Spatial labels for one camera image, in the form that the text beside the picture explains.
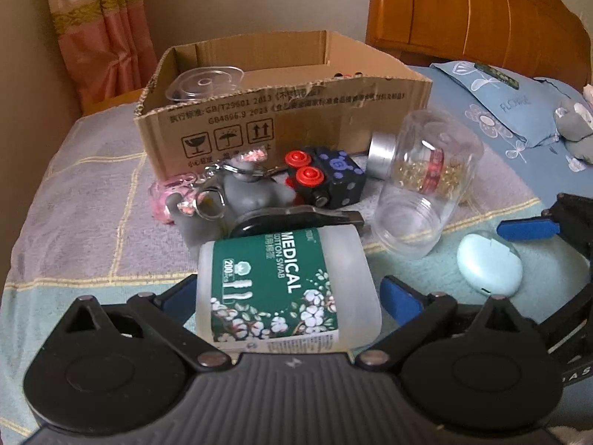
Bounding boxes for grey plush toy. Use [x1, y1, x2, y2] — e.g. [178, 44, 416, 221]
[553, 82, 593, 164]

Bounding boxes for dark green packet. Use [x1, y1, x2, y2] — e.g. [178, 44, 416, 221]
[476, 62, 520, 90]

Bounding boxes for clear plastic round lid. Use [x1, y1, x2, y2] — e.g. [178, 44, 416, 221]
[166, 66, 245, 103]

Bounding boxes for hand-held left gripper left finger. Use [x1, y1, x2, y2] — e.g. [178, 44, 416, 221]
[58, 276, 235, 372]

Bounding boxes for pink and cream curtain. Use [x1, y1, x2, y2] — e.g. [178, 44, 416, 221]
[44, 0, 159, 113]

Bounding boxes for clear jar with gold capsules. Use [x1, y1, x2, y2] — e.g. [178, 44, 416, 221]
[373, 111, 486, 260]

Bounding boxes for blue flower print pillow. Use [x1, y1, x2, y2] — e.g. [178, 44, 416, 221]
[428, 59, 593, 164]

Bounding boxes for black cube toy red buttons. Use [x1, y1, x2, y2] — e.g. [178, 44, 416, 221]
[284, 147, 367, 209]

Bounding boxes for grey animal figurine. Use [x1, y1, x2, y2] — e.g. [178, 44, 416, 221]
[169, 155, 297, 263]

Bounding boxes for blue bed sheet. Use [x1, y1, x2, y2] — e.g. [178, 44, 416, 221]
[408, 64, 593, 205]

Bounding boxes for wooden headboard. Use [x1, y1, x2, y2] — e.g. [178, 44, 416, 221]
[365, 0, 593, 90]

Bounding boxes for light blue egg-shaped case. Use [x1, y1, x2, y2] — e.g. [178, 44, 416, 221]
[456, 231, 524, 297]

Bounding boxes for pink oval keychain charm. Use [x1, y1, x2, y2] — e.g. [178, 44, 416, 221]
[149, 172, 198, 224]

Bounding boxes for silver round lid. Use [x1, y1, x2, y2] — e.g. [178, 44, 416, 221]
[368, 131, 398, 180]

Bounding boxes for white cotton swab container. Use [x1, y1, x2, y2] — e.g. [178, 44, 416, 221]
[195, 225, 384, 353]

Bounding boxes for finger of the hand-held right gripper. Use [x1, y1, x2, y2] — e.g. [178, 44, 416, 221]
[497, 192, 593, 263]

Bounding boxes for key ring with pink charms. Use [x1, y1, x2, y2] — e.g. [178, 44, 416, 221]
[178, 148, 275, 221]

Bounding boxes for brown cardboard box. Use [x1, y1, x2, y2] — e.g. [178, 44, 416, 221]
[133, 30, 434, 181]

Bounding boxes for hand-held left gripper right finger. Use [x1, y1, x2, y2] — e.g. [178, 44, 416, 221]
[354, 276, 533, 372]

